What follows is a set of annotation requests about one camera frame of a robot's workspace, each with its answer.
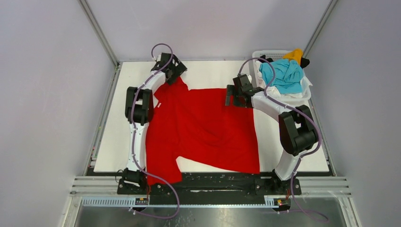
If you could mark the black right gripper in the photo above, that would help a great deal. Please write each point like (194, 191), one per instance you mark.
(233, 97)

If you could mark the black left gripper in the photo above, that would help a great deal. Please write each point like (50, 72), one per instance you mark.
(178, 69)

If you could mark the red t shirt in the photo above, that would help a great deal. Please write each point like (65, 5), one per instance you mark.
(196, 124)

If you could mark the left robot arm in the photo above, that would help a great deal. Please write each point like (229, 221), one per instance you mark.
(139, 111)

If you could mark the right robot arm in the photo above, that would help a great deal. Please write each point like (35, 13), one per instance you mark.
(298, 133)

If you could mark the white plastic laundry basket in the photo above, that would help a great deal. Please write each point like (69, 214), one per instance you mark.
(274, 54)

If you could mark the teal t shirt in basket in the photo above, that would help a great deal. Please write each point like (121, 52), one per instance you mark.
(288, 75)

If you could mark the yellow t shirt in basket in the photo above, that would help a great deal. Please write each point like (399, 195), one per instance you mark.
(295, 55)

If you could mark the black t shirt in basket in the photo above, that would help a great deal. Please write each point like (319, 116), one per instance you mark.
(304, 62)

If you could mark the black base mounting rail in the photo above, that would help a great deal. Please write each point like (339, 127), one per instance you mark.
(212, 187)

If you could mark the white slotted cable duct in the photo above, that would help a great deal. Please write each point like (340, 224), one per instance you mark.
(139, 202)

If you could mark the aluminium frame rails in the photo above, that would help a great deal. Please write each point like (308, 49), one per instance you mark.
(319, 187)

